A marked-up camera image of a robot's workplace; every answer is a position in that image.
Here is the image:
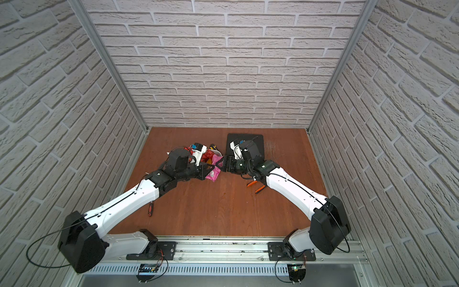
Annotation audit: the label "black plastic tool case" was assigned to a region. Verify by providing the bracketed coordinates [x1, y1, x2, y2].
[225, 133, 265, 157]

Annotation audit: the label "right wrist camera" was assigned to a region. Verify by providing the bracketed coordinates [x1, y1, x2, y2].
[229, 139, 244, 160]

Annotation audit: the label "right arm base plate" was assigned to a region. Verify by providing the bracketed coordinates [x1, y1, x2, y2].
[267, 242, 316, 262]

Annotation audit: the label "red handled ratchet wrench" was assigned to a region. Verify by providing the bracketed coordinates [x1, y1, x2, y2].
[148, 202, 154, 217]

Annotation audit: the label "aluminium front rail frame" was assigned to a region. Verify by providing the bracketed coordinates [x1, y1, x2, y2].
[87, 237, 369, 277]

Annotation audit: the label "right controller board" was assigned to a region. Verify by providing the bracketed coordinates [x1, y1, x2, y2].
[287, 264, 307, 284]

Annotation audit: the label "orange handled pliers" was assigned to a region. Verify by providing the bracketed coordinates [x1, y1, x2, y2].
[246, 181, 267, 194]

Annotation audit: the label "left controller board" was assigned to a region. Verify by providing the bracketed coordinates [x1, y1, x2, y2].
[136, 264, 161, 283]

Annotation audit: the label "controller board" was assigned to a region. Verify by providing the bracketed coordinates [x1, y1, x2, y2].
[136, 264, 161, 283]
[287, 264, 307, 284]

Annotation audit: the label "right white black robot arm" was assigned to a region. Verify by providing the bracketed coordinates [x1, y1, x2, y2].
[216, 140, 351, 259]

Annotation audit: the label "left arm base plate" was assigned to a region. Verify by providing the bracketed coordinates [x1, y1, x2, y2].
[126, 241, 177, 261]

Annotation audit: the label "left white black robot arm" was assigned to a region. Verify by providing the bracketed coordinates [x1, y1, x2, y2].
[57, 147, 215, 273]

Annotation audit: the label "pink tea bag packet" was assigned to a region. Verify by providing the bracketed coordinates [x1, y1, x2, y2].
[206, 154, 222, 182]

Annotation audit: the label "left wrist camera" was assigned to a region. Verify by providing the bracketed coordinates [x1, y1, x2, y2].
[190, 143, 208, 166]

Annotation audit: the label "white plastic storage box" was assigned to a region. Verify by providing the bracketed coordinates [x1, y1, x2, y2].
[185, 143, 222, 159]

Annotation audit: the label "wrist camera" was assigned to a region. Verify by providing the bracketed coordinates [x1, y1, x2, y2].
[229, 139, 244, 160]
[190, 143, 208, 166]

